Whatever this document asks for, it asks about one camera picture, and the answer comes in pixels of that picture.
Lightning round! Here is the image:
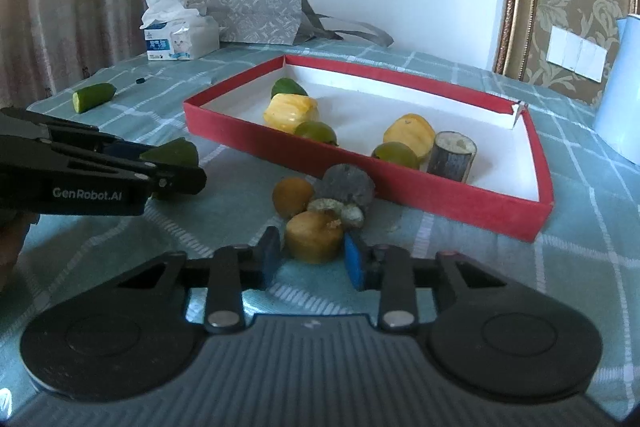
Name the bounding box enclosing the cut cucumber piece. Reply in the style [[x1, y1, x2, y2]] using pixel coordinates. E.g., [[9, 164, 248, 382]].
[[72, 82, 117, 114]]

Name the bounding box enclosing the tan longan fruit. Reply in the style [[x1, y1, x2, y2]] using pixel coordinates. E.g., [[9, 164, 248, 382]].
[[284, 210, 344, 265]]

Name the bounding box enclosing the orange brown round fruit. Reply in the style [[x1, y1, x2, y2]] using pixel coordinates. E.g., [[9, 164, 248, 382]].
[[271, 178, 314, 219]]

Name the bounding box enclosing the green round fruit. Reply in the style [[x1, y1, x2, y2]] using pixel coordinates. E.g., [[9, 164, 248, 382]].
[[294, 120, 337, 146], [371, 142, 420, 170]]

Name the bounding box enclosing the green lime wedge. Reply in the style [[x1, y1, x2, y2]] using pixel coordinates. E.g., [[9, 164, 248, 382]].
[[139, 138, 200, 167]]

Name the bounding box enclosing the small yellow jackfruit piece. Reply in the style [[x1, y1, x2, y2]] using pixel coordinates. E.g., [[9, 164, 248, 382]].
[[383, 114, 436, 161]]

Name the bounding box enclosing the large yellow jackfruit piece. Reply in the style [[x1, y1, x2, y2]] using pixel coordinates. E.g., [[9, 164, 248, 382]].
[[262, 93, 319, 133]]

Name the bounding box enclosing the green avocado wedge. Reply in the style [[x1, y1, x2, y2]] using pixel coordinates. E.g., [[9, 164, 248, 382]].
[[270, 77, 308, 98]]

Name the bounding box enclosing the red shallow cardboard box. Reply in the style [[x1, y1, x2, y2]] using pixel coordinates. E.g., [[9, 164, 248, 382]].
[[183, 55, 554, 242]]

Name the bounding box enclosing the cat print tissue box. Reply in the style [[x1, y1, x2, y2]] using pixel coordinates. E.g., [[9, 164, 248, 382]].
[[140, 0, 220, 62]]

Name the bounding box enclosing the green checked tablecloth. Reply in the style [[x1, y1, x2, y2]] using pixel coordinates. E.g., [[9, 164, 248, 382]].
[[1, 41, 639, 417]]

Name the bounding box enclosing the grey patterned paper bag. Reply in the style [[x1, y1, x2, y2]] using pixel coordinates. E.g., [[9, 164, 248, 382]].
[[186, 0, 394, 48]]

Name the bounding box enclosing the light blue electric kettle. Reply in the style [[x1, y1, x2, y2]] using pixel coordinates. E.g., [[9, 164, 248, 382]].
[[594, 14, 640, 165]]

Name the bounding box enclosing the white wall switch panel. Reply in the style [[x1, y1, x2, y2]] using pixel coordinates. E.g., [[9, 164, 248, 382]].
[[546, 26, 608, 83]]

